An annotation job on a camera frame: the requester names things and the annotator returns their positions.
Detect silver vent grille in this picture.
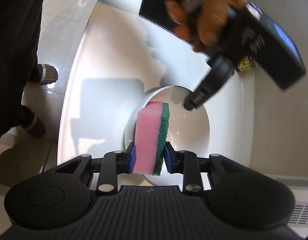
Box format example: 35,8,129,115
285,203,308,228

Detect black glass gas cooktop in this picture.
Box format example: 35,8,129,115
138,0,212,57

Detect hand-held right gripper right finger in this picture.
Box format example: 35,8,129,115
164,142,244,195

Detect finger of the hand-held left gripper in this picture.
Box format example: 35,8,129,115
183,72,230,111

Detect yellow label jar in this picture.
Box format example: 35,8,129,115
235,56,259,72

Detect grey slipper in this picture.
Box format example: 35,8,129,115
28,64,59,85
24,105,46,137

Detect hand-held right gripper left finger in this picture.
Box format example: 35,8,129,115
54,142,137,195

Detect person's black trousers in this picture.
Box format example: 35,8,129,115
0,0,47,145

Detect pink and green sponge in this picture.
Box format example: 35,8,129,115
133,101,170,176

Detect white bowl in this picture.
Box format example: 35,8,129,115
124,85,211,187

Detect person's left hand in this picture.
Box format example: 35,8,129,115
165,0,248,53

